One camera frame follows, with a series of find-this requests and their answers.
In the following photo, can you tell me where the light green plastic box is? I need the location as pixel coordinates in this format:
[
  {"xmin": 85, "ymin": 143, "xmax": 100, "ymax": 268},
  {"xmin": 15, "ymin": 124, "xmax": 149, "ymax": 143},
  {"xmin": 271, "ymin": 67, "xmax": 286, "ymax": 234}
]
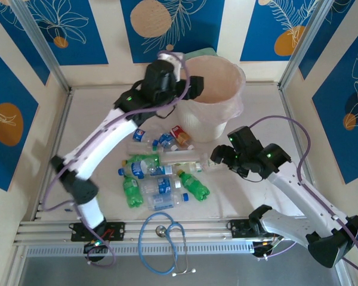
[{"xmin": 184, "ymin": 46, "xmax": 218, "ymax": 60}]

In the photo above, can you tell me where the red-label amber drink bottle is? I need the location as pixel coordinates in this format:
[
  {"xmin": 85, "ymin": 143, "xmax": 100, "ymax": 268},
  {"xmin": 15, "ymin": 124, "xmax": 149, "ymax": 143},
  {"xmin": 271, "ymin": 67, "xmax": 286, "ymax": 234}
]
[{"xmin": 169, "ymin": 125, "xmax": 195, "ymax": 150}]

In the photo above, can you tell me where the clear pink bin liner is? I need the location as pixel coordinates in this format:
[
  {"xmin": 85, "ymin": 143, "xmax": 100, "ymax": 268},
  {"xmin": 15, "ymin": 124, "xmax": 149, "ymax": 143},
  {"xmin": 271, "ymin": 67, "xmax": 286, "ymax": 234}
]
[{"xmin": 178, "ymin": 56, "xmax": 248, "ymax": 123}]

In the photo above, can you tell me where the aluminium frame post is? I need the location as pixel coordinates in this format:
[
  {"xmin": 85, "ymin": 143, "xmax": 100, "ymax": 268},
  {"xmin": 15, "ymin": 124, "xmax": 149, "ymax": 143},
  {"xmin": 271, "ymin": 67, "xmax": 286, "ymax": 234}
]
[
  {"xmin": 10, "ymin": 0, "xmax": 71, "ymax": 92},
  {"xmin": 279, "ymin": 0, "xmax": 347, "ymax": 89}
]

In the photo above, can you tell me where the black controller board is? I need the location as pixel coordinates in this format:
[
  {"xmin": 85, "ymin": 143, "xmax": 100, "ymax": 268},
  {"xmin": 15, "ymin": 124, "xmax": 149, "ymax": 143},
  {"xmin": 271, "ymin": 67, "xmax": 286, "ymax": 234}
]
[
  {"xmin": 83, "ymin": 240, "xmax": 108, "ymax": 263},
  {"xmin": 252, "ymin": 240, "xmax": 277, "ymax": 260}
]

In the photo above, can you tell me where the aluminium table side rail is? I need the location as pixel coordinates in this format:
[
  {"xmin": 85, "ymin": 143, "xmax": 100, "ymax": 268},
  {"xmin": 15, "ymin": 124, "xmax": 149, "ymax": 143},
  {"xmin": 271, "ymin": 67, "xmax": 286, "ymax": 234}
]
[
  {"xmin": 32, "ymin": 88, "xmax": 75, "ymax": 221},
  {"xmin": 277, "ymin": 84, "xmax": 320, "ymax": 216}
]

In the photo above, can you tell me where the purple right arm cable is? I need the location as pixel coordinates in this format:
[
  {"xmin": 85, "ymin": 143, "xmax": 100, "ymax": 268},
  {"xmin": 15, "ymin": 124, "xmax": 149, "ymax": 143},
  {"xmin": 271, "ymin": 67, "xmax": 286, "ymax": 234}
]
[{"xmin": 249, "ymin": 115, "xmax": 358, "ymax": 275}]

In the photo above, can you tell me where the green plastic bottle yellow cap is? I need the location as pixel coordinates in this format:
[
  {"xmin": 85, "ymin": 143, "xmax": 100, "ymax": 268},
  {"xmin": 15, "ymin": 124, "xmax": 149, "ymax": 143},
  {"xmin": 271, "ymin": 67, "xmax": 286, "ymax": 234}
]
[
  {"xmin": 121, "ymin": 153, "xmax": 162, "ymax": 170},
  {"xmin": 176, "ymin": 169, "xmax": 212, "ymax": 203},
  {"xmin": 122, "ymin": 175, "xmax": 146, "ymax": 209}
]

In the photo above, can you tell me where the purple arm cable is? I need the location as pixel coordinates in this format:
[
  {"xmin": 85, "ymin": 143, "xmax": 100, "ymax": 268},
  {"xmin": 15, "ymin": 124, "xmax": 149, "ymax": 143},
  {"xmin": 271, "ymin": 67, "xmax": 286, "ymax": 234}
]
[
  {"xmin": 41, "ymin": 50, "xmax": 192, "ymax": 268},
  {"xmin": 249, "ymin": 115, "xmax": 358, "ymax": 275}
]

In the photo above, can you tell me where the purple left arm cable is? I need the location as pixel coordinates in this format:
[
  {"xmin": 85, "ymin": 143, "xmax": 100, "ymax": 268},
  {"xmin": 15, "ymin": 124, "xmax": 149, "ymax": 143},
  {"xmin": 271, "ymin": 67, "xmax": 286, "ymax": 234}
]
[{"xmin": 41, "ymin": 50, "xmax": 192, "ymax": 268}]

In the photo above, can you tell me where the clear bottle round logo label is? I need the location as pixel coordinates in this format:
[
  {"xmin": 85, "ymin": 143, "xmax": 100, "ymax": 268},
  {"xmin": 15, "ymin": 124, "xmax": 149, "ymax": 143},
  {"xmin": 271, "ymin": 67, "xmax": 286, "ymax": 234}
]
[{"xmin": 132, "ymin": 126, "xmax": 162, "ymax": 144}]

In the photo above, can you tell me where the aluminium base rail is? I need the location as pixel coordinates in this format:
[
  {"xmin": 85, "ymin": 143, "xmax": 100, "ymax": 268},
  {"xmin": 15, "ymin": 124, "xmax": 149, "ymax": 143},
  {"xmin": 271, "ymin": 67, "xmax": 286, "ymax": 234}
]
[{"xmin": 13, "ymin": 219, "xmax": 311, "ymax": 248}]

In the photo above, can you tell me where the clear bottle green neck band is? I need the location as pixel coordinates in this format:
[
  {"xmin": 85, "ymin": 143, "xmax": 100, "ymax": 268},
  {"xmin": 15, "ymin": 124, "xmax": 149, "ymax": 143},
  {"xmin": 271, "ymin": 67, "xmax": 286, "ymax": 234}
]
[{"xmin": 127, "ymin": 142, "xmax": 159, "ymax": 155}]

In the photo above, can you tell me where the slotted grey cable duct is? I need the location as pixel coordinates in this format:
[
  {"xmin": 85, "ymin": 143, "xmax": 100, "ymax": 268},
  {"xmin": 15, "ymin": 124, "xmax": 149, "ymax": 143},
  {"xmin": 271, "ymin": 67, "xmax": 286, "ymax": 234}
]
[{"xmin": 25, "ymin": 241, "xmax": 256, "ymax": 257}]

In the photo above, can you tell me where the cream waste bin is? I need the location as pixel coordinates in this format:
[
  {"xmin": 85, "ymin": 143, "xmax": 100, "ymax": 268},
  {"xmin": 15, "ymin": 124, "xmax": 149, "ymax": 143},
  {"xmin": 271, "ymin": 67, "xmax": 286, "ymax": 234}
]
[{"xmin": 175, "ymin": 56, "xmax": 247, "ymax": 143}]

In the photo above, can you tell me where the blue stethoscope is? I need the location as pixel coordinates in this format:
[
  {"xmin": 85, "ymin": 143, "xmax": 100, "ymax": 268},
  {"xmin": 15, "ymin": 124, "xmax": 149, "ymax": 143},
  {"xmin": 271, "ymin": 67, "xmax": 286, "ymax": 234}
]
[{"xmin": 137, "ymin": 212, "xmax": 197, "ymax": 275}]

